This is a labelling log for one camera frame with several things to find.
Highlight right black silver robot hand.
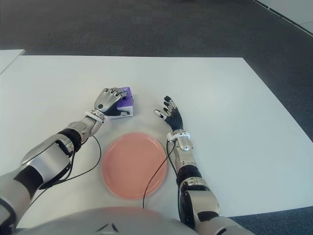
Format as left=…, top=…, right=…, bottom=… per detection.
left=154, top=95, right=184, bottom=133

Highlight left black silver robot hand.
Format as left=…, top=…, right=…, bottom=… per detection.
left=94, top=87, right=131, bottom=117

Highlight purple tissue paper pack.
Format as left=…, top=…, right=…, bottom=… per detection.
left=104, top=85, right=135, bottom=120

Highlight round pink plate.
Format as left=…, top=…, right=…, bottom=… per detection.
left=101, top=132, right=168, bottom=199

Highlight neighbouring white table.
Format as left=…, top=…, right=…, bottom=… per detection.
left=0, top=49, right=26, bottom=74

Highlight grey robot torso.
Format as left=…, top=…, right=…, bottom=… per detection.
left=14, top=207, right=255, bottom=235

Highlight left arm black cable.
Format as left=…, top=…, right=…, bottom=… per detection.
left=39, top=136, right=102, bottom=190

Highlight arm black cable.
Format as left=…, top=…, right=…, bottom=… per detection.
left=39, top=136, right=102, bottom=190
left=142, top=141, right=183, bottom=221

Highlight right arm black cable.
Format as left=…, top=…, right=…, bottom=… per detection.
left=142, top=141, right=183, bottom=221

